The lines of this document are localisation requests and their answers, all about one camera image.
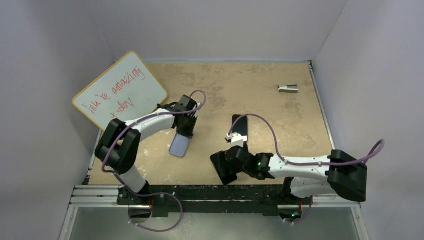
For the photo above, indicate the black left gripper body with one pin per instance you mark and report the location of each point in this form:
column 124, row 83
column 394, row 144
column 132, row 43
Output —
column 190, row 120

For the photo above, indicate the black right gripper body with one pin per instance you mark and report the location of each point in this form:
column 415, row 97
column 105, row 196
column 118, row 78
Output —
column 245, row 148

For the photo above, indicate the lavender phone case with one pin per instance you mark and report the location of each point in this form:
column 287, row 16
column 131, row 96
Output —
column 179, row 146

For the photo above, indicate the black phone case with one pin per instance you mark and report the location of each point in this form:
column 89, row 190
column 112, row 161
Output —
column 240, row 126

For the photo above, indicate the whiteboard with red writing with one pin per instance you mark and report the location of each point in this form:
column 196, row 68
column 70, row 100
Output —
column 125, row 91

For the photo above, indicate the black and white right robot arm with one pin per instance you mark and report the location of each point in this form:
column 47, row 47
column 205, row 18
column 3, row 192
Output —
column 337, row 173

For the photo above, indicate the black smartphone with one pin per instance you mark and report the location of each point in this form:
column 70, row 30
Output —
column 224, row 169

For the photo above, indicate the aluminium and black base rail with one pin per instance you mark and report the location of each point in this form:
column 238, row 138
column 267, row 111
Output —
column 267, row 200

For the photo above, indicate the small white and black stapler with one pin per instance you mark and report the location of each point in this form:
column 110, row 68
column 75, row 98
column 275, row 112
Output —
column 288, row 88

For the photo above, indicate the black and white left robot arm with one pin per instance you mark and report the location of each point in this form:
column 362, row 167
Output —
column 119, row 144

